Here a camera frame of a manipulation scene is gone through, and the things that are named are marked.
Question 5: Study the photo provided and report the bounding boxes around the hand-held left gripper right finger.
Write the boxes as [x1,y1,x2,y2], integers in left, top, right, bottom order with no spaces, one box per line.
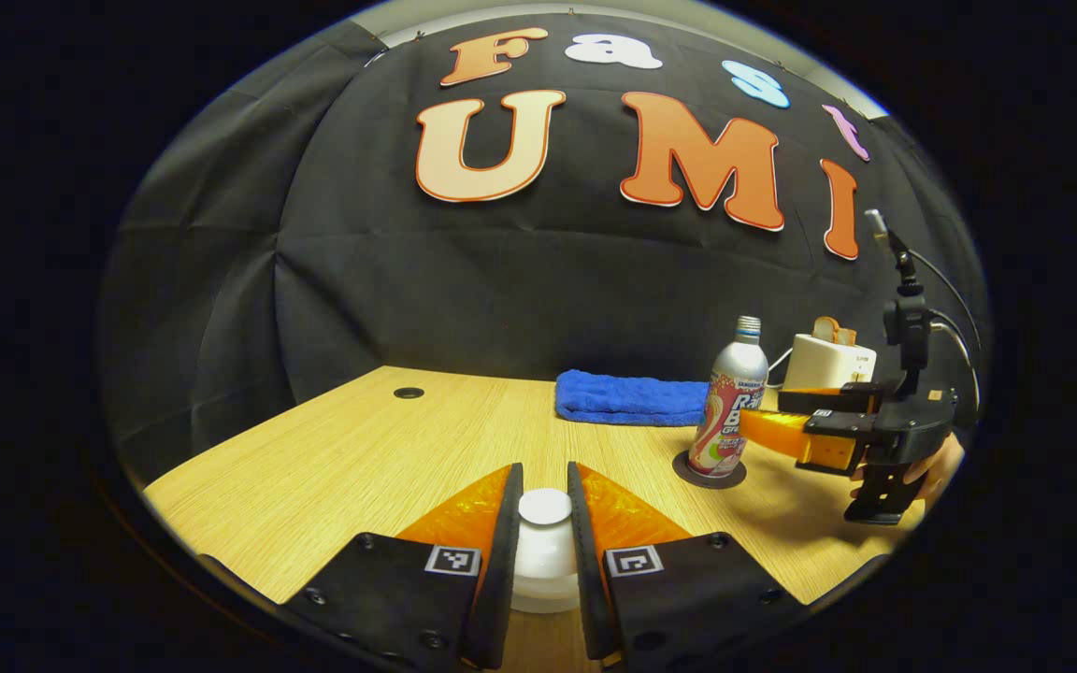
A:
[567,461,806,666]

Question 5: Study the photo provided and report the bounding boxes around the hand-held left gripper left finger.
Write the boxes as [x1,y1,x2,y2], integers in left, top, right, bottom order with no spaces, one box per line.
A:
[281,463,525,669]

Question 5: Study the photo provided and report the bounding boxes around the white teacup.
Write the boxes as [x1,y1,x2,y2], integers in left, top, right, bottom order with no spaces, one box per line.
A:
[509,581,584,616]

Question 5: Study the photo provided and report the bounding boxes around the white teacup lid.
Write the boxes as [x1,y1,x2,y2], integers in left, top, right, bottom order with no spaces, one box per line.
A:
[510,487,582,590]

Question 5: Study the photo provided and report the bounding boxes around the silver water bottle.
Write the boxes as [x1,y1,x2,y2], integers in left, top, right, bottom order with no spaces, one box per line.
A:
[688,316,770,480]

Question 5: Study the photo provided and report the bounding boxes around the round brown coaster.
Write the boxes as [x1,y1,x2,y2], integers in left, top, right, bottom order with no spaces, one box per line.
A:
[672,451,748,490]

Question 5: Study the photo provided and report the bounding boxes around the white toaster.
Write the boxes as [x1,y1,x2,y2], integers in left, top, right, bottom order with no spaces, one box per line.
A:
[782,334,881,392]

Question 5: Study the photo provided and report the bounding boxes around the blue towel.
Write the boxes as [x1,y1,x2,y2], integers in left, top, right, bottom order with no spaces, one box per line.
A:
[555,369,710,428]

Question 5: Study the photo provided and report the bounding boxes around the grey thin cable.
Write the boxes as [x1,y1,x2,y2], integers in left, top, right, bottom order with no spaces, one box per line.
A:
[929,318,982,417]

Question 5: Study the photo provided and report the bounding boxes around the black thin cable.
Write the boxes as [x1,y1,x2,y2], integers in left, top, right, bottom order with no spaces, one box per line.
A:
[908,248,984,361]

